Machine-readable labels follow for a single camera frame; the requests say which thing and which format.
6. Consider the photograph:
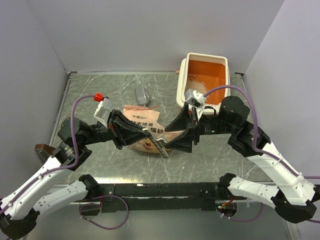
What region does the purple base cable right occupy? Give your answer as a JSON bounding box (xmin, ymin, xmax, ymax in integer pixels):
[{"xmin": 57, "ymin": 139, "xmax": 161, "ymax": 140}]
[{"xmin": 216, "ymin": 197, "xmax": 263, "ymax": 223}]

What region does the black mounting base rail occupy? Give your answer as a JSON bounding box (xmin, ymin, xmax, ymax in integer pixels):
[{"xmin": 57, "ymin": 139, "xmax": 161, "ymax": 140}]
[{"xmin": 97, "ymin": 182, "xmax": 245, "ymax": 213}]

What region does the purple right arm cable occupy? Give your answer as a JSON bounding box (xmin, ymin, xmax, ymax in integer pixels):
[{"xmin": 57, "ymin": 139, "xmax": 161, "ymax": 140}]
[{"xmin": 203, "ymin": 84, "xmax": 320, "ymax": 223}]

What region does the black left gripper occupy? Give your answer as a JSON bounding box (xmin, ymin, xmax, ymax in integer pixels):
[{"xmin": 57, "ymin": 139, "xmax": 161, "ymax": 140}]
[{"xmin": 80, "ymin": 108, "xmax": 152, "ymax": 149}]

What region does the clean litter pile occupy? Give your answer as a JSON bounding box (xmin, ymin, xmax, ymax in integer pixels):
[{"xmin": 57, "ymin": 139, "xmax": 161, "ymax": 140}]
[{"xmin": 187, "ymin": 73, "xmax": 221, "ymax": 97}]

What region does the orange and white litter box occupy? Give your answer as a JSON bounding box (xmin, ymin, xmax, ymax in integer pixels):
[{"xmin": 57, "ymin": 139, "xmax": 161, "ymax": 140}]
[{"xmin": 176, "ymin": 52, "xmax": 231, "ymax": 108}]

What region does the brown dustpan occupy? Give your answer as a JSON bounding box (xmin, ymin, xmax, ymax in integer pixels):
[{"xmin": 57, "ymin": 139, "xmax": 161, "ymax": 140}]
[{"xmin": 34, "ymin": 144, "xmax": 55, "ymax": 165}]

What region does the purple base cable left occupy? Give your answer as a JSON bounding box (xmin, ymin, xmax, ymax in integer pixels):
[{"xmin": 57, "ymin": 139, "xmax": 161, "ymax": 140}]
[{"xmin": 78, "ymin": 195, "xmax": 130, "ymax": 230}]

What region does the grey metal litter scoop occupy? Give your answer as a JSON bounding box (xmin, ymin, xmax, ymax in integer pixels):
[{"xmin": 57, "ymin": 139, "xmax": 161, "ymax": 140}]
[{"xmin": 134, "ymin": 86, "xmax": 151, "ymax": 107}]

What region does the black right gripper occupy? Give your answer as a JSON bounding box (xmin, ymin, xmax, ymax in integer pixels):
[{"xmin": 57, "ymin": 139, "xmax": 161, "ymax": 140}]
[{"xmin": 164, "ymin": 101, "xmax": 235, "ymax": 153}]

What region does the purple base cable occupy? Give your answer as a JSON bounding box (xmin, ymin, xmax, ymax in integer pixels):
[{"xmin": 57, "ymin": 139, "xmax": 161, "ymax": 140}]
[
  {"xmin": 78, "ymin": 195, "xmax": 130, "ymax": 230},
  {"xmin": 216, "ymin": 197, "xmax": 263, "ymax": 223}
]

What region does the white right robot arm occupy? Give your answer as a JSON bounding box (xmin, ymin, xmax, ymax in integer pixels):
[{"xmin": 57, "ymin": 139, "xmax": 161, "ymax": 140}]
[{"xmin": 165, "ymin": 96, "xmax": 320, "ymax": 224}]

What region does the pink cat litter bag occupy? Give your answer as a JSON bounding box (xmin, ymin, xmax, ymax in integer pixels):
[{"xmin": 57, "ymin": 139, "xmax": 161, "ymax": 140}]
[{"xmin": 123, "ymin": 104, "xmax": 182, "ymax": 154}]

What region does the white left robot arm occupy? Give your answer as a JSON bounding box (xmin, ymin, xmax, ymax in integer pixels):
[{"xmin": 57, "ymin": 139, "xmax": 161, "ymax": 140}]
[{"xmin": 0, "ymin": 110, "xmax": 149, "ymax": 240}]

